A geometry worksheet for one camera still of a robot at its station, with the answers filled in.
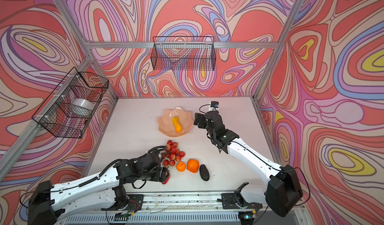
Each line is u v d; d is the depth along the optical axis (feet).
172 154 2.76
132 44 6.23
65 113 2.39
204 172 2.60
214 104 2.22
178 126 3.24
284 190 1.30
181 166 2.71
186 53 3.15
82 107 2.31
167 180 2.58
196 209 2.39
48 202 1.32
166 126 3.32
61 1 2.34
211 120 1.88
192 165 2.63
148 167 1.93
